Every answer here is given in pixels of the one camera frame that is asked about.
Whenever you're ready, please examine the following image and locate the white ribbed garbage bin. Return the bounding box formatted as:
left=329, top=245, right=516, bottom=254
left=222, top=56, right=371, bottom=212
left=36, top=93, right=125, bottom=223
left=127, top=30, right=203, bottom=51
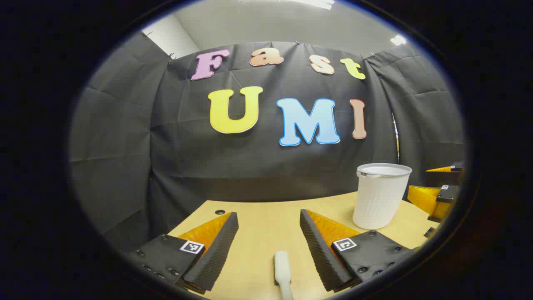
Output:
left=353, top=163, right=413, bottom=230

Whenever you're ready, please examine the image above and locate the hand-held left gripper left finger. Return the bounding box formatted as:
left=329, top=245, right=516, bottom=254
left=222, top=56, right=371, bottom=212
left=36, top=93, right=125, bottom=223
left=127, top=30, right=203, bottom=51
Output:
left=125, top=212, right=239, bottom=295

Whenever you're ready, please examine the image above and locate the small white broom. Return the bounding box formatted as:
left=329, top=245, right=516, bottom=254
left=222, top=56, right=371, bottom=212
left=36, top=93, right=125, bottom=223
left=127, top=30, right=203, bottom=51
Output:
left=274, top=251, right=294, bottom=300

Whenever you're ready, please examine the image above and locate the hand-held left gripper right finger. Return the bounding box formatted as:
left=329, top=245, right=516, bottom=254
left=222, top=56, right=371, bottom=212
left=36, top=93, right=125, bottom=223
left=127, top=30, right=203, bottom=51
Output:
left=300, top=209, right=417, bottom=292

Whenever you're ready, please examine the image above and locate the wooden desktop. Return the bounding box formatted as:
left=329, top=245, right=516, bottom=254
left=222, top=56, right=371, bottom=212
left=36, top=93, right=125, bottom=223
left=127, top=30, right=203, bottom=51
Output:
left=167, top=192, right=442, bottom=300

